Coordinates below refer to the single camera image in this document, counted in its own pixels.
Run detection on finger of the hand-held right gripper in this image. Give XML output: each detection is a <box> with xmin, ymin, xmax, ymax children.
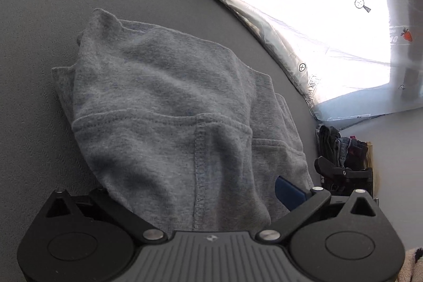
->
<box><xmin>314</xmin><ymin>156</ymin><xmax>375</xmax><ymax>180</ymax></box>

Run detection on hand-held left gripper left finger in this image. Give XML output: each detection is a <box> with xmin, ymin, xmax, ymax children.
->
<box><xmin>45</xmin><ymin>188</ymin><xmax>166</xmax><ymax>241</ymax></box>

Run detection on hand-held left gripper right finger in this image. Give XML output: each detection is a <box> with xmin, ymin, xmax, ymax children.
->
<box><xmin>259</xmin><ymin>175</ymin><xmax>380</xmax><ymax>241</ymax></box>

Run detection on grey zip hoodie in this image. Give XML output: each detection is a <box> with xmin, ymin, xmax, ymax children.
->
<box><xmin>51</xmin><ymin>8</ymin><xmax>314</xmax><ymax>233</ymax></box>

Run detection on blue folded jeans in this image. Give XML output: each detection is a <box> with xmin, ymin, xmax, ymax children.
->
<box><xmin>334</xmin><ymin>138</ymin><xmax>351</xmax><ymax>167</ymax></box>

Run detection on black folded pants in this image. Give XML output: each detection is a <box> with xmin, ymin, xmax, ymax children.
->
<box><xmin>316</xmin><ymin>125</ymin><xmax>342</xmax><ymax>167</ymax></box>

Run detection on navy folded sweater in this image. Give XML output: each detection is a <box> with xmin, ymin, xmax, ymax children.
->
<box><xmin>348</xmin><ymin>140</ymin><xmax>369</xmax><ymax>169</ymax></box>

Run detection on fluffy striped cloth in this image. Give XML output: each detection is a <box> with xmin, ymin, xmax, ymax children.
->
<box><xmin>401</xmin><ymin>246</ymin><xmax>423</xmax><ymax>282</ymax></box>

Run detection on white printed sheet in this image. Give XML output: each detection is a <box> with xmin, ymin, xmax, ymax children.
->
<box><xmin>132</xmin><ymin>0</ymin><xmax>423</xmax><ymax>129</ymax></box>

